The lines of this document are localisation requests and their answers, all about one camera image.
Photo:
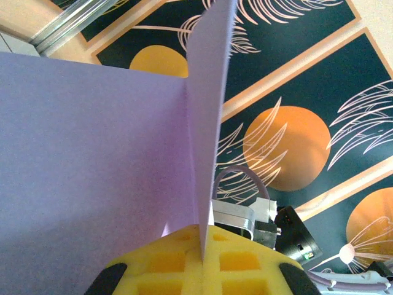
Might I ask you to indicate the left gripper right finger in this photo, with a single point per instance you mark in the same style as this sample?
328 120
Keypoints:
242 270

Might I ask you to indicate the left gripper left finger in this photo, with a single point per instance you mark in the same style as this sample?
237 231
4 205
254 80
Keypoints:
165 270

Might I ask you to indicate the purple paper sheet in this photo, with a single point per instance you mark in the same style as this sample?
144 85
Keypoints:
92 153

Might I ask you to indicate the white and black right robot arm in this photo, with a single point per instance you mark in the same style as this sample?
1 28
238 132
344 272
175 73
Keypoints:
362 284

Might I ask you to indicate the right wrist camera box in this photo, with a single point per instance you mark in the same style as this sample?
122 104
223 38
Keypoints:
233 215

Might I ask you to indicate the aluminium corner post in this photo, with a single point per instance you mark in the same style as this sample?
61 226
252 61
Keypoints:
64 27

